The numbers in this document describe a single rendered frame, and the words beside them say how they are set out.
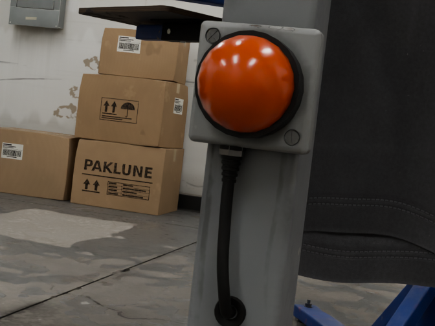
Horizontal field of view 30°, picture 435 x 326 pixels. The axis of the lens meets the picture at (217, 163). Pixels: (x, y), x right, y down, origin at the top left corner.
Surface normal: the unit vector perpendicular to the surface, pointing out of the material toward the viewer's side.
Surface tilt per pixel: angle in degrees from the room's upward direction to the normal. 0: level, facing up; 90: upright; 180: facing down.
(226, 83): 100
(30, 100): 90
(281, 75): 81
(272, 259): 90
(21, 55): 90
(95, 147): 89
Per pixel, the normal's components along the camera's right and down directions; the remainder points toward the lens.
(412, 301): -0.40, -0.76
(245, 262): -0.27, 0.02
